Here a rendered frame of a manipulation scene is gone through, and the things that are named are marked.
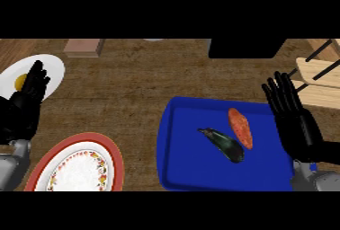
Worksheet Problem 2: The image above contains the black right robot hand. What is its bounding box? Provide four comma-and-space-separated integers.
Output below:
260, 70, 340, 165

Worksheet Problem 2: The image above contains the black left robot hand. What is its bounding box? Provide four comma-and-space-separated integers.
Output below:
0, 59, 52, 146

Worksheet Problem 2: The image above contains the dark purple eggplant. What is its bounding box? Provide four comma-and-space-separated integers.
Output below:
197, 128, 246, 164

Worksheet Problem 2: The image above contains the wooden tiered shelf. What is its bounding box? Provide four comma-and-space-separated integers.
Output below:
290, 39, 340, 110

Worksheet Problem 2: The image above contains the blue tray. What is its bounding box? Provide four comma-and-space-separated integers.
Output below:
156, 96, 296, 192

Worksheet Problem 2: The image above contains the yellow fruit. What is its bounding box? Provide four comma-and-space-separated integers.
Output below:
14, 73, 30, 92

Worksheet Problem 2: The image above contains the white plate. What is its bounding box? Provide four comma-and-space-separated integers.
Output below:
0, 53, 67, 102

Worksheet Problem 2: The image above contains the pink wooden block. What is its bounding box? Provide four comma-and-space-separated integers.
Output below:
62, 39, 107, 58

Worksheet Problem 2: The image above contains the red rimmed patterned plate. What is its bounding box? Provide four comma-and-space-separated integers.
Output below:
24, 132, 124, 192

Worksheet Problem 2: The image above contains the black appliance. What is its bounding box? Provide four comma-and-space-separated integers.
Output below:
207, 39, 289, 59

